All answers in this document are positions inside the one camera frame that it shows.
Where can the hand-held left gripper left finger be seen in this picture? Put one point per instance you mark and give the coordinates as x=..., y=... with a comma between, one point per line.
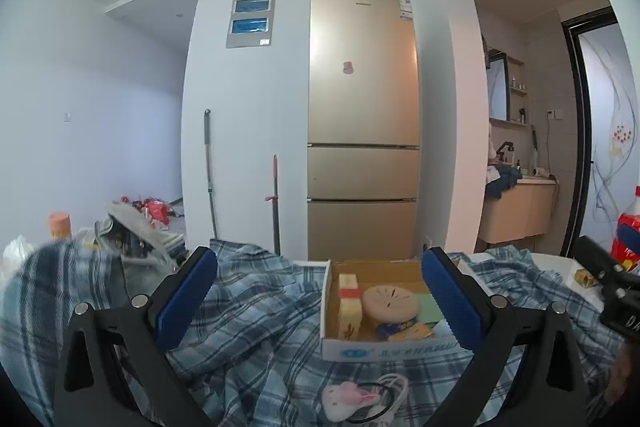
x=185, y=302

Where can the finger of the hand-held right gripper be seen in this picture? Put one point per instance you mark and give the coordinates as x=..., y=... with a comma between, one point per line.
x=600, y=264

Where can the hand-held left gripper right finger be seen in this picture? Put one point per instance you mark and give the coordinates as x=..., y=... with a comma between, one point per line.
x=450, y=307

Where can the light green sheet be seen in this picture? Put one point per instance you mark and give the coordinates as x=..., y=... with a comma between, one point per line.
x=429, y=307

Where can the light blue wipes packet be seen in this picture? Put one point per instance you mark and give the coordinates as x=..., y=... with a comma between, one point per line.
x=442, y=328

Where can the round tub with pink lid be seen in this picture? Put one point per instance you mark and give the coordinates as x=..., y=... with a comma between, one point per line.
x=390, y=302

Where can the yellow packet with red band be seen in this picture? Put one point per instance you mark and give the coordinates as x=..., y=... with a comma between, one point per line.
x=350, y=307

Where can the white cardboard box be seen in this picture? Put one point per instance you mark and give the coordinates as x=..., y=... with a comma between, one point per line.
x=350, y=349

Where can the white pink soft toy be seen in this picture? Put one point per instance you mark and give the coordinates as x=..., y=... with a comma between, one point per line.
x=340, y=399

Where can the person's right hand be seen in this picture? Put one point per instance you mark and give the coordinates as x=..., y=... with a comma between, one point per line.
x=625, y=369

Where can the red and blue printed bag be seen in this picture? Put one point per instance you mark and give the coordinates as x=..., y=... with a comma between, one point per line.
x=627, y=242

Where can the blue plaid shirt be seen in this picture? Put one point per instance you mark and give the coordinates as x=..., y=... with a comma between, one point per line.
x=260, y=307

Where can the grey fabric item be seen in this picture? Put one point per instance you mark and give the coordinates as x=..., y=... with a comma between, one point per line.
x=140, y=232

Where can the pile of red bags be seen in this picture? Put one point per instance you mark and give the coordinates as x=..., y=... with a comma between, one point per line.
x=155, y=209

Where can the beige vanity cabinet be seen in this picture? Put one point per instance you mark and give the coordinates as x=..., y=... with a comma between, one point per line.
x=515, y=212

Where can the white hair dryer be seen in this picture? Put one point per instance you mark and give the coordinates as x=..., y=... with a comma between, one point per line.
x=540, y=172

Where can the blue clothes heap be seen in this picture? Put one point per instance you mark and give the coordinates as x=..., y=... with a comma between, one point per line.
x=505, y=179

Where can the frosted glass door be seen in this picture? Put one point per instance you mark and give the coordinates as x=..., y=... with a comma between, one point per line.
x=602, y=132

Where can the orange cup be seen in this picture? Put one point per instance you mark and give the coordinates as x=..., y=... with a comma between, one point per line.
x=59, y=224

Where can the black faucet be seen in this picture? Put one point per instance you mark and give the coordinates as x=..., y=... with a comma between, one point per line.
x=504, y=149

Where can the white plastic bag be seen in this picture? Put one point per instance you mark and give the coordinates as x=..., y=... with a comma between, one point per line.
x=17, y=254

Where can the gold refrigerator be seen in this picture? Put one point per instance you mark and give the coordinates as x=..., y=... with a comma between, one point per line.
x=362, y=117

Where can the pink fridge magnet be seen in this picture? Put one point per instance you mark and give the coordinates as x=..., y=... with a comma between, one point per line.
x=348, y=68

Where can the grey electric panel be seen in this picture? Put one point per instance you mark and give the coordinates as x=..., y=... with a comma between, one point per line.
x=250, y=19

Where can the fridge label sticker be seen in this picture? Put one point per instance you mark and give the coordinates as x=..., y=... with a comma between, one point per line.
x=406, y=7

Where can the wall outlet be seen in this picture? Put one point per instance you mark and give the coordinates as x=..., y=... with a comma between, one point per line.
x=555, y=114

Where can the wall niche shelf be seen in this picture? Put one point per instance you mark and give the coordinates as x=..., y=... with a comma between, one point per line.
x=519, y=92

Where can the wall mirror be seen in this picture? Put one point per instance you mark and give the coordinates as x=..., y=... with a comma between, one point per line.
x=498, y=87

